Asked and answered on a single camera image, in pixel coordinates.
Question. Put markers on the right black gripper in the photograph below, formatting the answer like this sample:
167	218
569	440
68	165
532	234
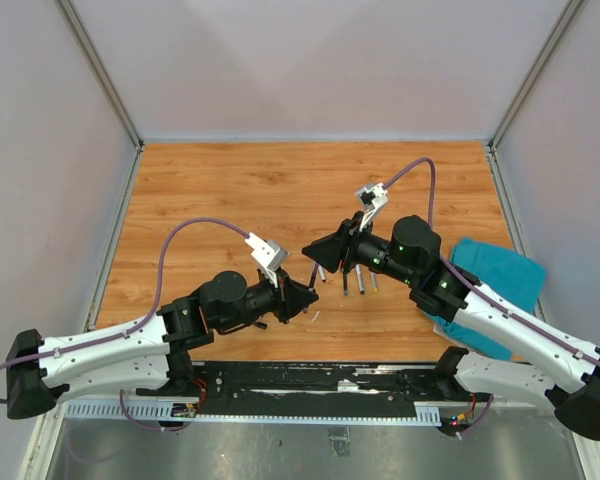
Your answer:
329	250

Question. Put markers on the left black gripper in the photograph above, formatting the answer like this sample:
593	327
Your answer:
291	297

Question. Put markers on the white pen black end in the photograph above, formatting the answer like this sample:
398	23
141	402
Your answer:
322	274

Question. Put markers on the dark purple pen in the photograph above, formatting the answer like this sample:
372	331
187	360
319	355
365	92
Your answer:
312	282

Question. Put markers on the teal barrel gel pen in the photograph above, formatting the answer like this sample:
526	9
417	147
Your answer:
345	284

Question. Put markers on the white pen black tip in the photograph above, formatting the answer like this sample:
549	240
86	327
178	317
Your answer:
360	280

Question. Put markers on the white marker yellow end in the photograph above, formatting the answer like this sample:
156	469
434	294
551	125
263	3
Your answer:
374	282

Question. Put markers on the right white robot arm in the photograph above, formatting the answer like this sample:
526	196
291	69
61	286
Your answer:
559	372

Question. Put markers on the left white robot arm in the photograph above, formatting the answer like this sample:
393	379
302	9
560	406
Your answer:
148	357

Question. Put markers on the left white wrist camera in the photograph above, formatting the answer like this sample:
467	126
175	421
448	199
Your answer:
268	254

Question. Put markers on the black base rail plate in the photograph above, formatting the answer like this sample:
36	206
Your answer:
338	383

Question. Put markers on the grey slotted cable duct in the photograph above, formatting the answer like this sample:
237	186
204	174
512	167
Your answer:
274	411

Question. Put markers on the right aluminium frame post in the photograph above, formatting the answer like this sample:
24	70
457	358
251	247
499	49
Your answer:
565	21

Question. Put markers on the aluminium frame post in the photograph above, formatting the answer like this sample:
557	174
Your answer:
565	21
86	45

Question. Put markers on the left aluminium frame post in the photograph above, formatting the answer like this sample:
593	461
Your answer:
86	45

